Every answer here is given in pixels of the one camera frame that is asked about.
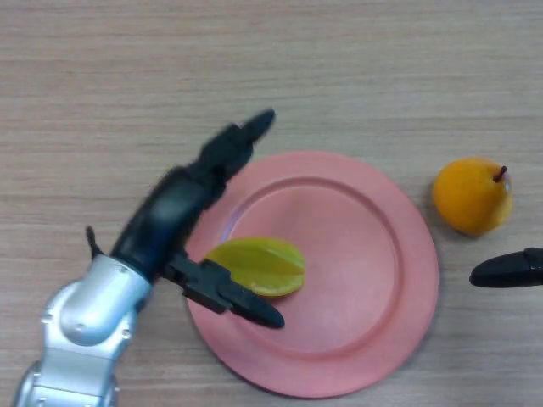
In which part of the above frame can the orange yellow pear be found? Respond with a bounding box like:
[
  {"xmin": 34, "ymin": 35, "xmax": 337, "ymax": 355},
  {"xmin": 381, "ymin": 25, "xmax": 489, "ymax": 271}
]
[{"xmin": 431, "ymin": 157, "xmax": 513, "ymax": 237}]

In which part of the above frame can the pink round plate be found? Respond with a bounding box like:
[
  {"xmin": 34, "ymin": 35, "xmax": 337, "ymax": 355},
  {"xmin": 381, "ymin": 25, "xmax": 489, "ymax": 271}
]
[{"xmin": 184, "ymin": 151, "xmax": 439, "ymax": 399}]

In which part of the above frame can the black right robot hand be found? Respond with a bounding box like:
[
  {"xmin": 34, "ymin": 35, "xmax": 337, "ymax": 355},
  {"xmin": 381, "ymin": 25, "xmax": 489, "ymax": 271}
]
[{"xmin": 468, "ymin": 248, "xmax": 543, "ymax": 289}]

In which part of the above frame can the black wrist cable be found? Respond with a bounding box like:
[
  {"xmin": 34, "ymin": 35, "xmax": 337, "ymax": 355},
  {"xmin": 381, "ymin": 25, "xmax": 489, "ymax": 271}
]
[{"xmin": 84, "ymin": 226, "xmax": 105, "ymax": 260}]

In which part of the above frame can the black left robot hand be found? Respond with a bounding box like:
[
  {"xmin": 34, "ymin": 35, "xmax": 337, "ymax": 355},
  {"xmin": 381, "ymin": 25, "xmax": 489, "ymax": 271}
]
[{"xmin": 109, "ymin": 109, "xmax": 286, "ymax": 330}]

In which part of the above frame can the yellow starfruit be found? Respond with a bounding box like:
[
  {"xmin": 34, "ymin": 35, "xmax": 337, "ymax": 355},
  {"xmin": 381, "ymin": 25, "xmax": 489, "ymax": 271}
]
[{"xmin": 204, "ymin": 237, "xmax": 306, "ymax": 298}]

